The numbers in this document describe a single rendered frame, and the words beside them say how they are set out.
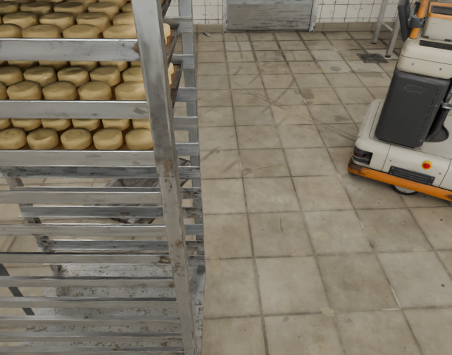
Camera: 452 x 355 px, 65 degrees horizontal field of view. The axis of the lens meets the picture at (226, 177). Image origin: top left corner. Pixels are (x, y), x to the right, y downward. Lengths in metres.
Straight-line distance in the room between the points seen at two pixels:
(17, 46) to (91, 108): 0.12
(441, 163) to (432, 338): 0.90
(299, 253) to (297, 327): 0.38
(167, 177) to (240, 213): 1.41
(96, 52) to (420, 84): 1.69
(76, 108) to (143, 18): 0.19
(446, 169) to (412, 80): 0.51
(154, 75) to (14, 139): 0.32
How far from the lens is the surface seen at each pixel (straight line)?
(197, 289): 1.50
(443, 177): 2.22
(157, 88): 0.50
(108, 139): 0.65
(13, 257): 0.90
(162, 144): 0.55
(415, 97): 2.04
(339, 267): 1.83
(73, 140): 0.67
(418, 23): 2.03
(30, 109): 0.62
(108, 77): 0.66
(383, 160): 2.18
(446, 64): 1.98
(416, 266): 1.97
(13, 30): 0.63
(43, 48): 0.56
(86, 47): 0.54
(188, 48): 0.96
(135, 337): 1.11
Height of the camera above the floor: 1.41
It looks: 40 degrees down
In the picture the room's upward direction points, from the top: straight up
